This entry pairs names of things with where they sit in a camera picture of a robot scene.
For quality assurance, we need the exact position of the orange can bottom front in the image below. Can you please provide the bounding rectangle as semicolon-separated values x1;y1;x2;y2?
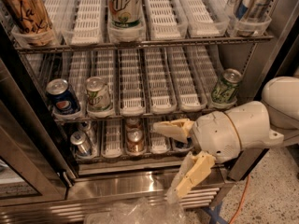
126;129;144;153

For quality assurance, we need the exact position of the middle wire shelf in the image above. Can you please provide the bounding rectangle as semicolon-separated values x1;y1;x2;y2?
52;105;241;123

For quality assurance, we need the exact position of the top wire shelf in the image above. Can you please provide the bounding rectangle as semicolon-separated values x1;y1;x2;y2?
16;32;274;54

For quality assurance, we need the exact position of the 7up can top shelf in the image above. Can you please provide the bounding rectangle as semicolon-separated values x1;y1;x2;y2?
107;0;142;28

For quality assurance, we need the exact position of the LaCroix can top shelf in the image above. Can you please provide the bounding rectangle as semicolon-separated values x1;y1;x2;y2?
2;0;54;47

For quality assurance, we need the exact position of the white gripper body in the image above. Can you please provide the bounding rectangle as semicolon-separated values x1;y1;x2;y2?
190;111;241;163

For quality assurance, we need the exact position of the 7up can shelf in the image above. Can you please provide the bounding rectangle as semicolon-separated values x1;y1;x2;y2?
107;0;142;28
85;77;111;112

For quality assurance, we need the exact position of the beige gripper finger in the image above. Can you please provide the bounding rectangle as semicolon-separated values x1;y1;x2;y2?
175;151;215;199
153;119;194;143

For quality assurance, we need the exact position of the green can middle right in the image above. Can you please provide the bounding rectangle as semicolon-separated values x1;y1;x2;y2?
211;68;243;104

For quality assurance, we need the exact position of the dark can bottom front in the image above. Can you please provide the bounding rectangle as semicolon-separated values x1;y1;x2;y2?
175;138;192;149

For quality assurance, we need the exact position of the silver can bottom left rear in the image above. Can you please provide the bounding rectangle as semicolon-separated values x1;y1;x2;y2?
78;121;97;144

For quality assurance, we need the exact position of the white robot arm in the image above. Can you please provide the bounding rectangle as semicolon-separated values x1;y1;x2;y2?
153;77;299;203

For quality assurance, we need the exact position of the silver can bottom left front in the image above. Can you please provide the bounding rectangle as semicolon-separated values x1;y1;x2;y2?
70;131;92;157

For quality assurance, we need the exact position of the Pepsi can middle shelf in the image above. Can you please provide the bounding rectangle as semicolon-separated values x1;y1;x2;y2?
46;78;80;115

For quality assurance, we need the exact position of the orange can bottom rear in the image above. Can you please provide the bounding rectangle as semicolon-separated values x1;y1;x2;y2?
125;118;142;131

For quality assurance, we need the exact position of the fridge glass door left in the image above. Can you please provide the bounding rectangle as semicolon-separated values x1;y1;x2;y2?
0;27;76;206

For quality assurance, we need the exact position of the wire shelf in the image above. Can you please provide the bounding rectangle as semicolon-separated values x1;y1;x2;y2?
16;32;274;54
52;105;241;123

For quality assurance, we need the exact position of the blue floor tape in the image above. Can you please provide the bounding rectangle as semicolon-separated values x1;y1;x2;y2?
203;203;229;224

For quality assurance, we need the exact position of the orange power cable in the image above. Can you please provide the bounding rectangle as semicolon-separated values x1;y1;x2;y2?
228;173;252;224

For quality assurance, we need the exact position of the orange can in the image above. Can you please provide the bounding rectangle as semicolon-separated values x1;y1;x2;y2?
126;129;144;153
125;118;142;131

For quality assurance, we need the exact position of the blue silver can top right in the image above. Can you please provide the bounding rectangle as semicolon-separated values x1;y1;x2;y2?
224;0;278;37

